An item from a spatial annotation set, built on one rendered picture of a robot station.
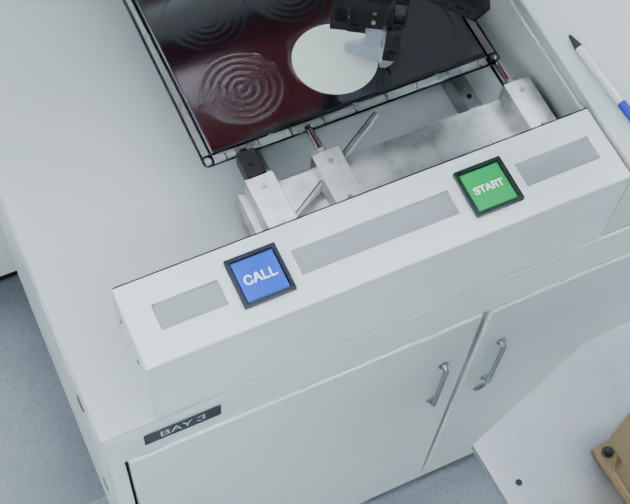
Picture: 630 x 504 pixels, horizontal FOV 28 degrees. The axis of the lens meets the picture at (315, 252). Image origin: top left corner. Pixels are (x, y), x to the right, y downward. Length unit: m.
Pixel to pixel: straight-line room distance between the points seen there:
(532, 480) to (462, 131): 0.40
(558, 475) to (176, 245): 0.49
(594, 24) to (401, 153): 0.26
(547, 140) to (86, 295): 0.53
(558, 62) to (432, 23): 0.17
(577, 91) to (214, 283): 0.46
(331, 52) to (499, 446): 0.49
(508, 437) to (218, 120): 0.47
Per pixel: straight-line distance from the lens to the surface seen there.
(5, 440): 2.24
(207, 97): 1.43
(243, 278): 1.24
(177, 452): 1.46
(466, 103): 1.51
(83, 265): 1.42
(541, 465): 1.36
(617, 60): 1.45
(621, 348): 1.43
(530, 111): 1.45
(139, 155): 1.49
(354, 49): 1.42
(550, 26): 1.45
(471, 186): 1.32
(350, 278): 1.25
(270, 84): 1.44
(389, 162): 1.42
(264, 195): 1.35
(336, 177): 1.37
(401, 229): 1.29
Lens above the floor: 2.08
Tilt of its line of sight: 62 degrees down
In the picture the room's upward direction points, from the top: 6 degrees clockwise
